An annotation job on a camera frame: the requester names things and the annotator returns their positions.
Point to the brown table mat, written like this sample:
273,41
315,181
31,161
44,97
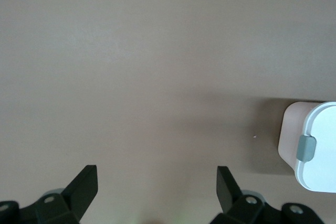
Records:
131,51

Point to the white plastic box lid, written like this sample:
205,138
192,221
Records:
324,142

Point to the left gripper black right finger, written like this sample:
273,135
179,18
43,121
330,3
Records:
231,197

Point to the pink plastic storage box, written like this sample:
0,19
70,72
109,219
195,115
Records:
290,129

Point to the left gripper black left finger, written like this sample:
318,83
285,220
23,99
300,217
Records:
76,195

